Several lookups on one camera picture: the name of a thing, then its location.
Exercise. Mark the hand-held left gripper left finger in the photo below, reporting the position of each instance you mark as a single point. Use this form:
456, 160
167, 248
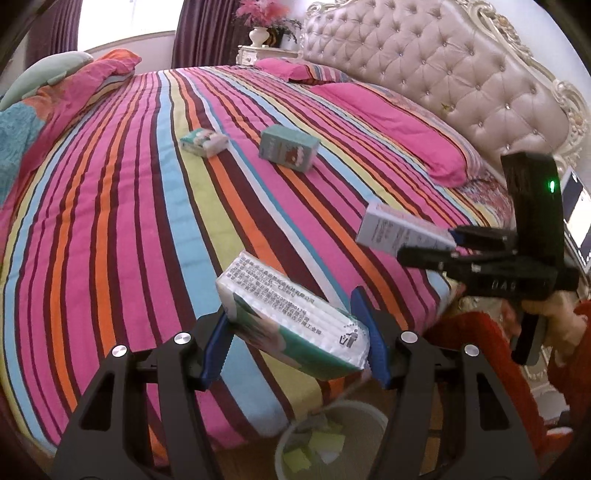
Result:
213, 350

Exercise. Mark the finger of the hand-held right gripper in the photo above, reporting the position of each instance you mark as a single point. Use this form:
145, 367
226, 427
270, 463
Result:
485, 237
425, 256

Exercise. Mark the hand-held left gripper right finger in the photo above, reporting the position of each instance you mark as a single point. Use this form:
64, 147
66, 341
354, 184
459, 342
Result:
377, 353

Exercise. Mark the white narrow box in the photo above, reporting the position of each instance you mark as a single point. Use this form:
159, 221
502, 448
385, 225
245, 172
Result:
392, 228

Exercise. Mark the white waste basket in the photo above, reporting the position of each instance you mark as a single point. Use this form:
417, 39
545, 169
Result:
364, 412

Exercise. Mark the white green tissue pack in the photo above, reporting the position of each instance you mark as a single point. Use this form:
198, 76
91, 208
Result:
286, 323

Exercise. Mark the person's right forearm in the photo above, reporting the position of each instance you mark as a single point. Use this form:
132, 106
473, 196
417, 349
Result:
577, 387

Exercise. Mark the person's right hand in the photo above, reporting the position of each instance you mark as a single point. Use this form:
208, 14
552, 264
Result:
565, 323

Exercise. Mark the laptop computer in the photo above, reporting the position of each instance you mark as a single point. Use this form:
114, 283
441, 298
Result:
579, 212

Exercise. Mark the red knit garment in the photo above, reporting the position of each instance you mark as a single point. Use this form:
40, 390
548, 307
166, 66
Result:
485, 369

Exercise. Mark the large pink pillow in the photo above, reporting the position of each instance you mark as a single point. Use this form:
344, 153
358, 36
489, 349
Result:
406, 129

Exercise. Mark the tufted beige headboard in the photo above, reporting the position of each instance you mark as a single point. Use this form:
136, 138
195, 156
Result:
438, 69

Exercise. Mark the white bedside table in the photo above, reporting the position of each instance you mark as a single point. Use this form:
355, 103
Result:
551, 392
265, 54

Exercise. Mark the teal cardboard box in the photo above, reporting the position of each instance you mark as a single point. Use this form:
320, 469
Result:
286, 147

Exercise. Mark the small tissue pack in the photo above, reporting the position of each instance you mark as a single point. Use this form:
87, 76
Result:
203, 141

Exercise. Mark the small pink pillow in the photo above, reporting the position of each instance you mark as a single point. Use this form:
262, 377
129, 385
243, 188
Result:
286, 69

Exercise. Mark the white vase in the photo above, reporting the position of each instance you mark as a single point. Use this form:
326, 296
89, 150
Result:
259, 37

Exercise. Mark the blue pink patchwork quilt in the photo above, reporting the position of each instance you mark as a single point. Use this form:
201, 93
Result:
69, 101

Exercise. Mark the pink feather bouquet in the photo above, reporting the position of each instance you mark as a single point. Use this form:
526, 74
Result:
263, 11

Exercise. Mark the purple curtain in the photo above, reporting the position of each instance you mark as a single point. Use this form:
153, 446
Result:
203, 32
55, 21

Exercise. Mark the window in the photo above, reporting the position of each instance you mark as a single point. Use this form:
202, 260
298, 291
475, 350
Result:
129, 23

